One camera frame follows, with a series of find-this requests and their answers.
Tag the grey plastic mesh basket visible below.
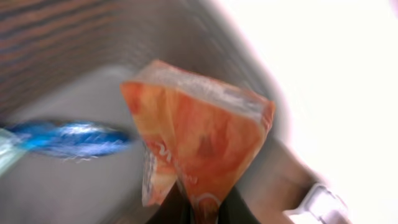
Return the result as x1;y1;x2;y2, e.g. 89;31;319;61
0;0;299;224

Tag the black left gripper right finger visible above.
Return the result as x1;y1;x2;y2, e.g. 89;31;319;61
218;187;260;224

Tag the blue Oreo cookie pack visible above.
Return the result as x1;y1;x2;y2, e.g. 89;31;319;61
4;119;133;159

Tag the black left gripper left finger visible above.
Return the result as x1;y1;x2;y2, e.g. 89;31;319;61
146;183;190;224

